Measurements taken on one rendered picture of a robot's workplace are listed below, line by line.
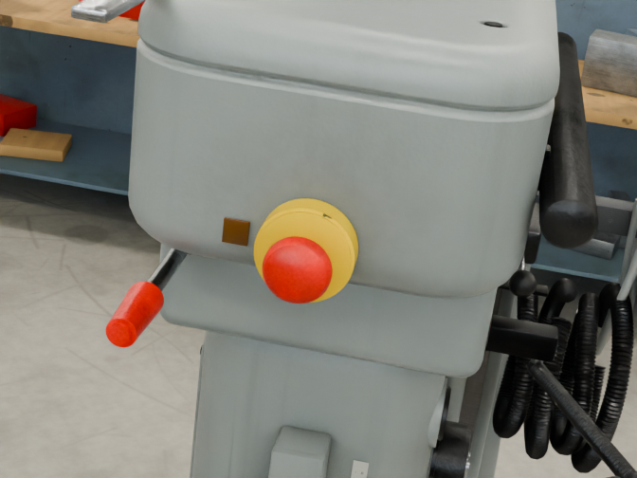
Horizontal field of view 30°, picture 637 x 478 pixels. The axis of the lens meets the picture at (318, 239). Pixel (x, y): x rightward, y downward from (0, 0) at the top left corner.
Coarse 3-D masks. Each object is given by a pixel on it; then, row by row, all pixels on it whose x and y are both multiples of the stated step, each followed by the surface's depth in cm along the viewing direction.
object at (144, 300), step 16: (176, 256) 80; (160, 272) 78; (144, 288) 74; (160, 288) 76; (128, 304) 72; (144, 304) 73; (160, 304) 75; (112, 320) 71; (128, 320) 71; (144, 320) 72; (112, 336) 71; (128, 336) 70
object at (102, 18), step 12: (84, 0) 63; (96, 0) 63; (108, 0) 63; (120, 0) 64; (132, 0) 65; (144, 0) 67; (72, 12) 62; (84, 12) 61; (96, 12) 61; (108, 12) 62; (120, 12) 63
